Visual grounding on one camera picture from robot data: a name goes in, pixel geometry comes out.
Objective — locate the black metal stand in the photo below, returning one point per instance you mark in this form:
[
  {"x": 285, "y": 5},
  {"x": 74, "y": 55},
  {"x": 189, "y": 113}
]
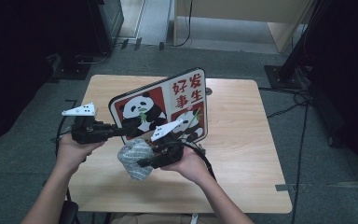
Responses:
[{"x": 281, "y": 77}]

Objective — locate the black chair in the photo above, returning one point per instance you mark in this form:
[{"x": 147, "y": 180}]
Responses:
[{"x": 70, "y": 213}]

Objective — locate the dark curtain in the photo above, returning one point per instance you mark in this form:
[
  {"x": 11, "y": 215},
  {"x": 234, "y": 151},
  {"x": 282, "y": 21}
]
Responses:
[{"x": 354, "y": 77}]

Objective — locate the person's left hand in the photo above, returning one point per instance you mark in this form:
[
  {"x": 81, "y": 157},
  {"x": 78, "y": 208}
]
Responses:
[{"x": 73, "y": 152}]

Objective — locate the person's right hand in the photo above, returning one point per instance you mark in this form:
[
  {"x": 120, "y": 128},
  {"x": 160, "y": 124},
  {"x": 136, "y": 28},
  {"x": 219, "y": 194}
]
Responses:
[{"x": 189, "y": 165}]

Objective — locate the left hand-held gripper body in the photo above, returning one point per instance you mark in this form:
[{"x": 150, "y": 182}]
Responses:
[{"x": 90, "y": 132}]

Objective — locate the panda print picture board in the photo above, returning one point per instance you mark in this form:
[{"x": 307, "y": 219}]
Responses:
[{"x": 167, "y": 99}]

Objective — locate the light wooden desk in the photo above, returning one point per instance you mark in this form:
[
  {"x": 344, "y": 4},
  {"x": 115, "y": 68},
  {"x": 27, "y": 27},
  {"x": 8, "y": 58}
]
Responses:
[{"x": 230, "y": 7}]

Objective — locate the black equipment cabinet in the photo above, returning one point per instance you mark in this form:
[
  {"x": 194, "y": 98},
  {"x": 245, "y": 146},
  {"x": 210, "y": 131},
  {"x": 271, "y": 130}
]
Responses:
[{"x": 105, "y": 25}]

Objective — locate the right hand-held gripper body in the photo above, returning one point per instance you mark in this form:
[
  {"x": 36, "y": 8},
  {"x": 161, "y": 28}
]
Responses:
[{"x": 167, "y": 149}]

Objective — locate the gray knitted cloth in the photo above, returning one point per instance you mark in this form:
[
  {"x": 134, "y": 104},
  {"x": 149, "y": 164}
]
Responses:
[{"x": 133, "y": 158}]

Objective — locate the black flat stand base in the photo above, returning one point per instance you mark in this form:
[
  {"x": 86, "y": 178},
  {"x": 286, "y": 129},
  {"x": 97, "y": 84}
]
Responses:
[{"x": 71, "y": 71}]

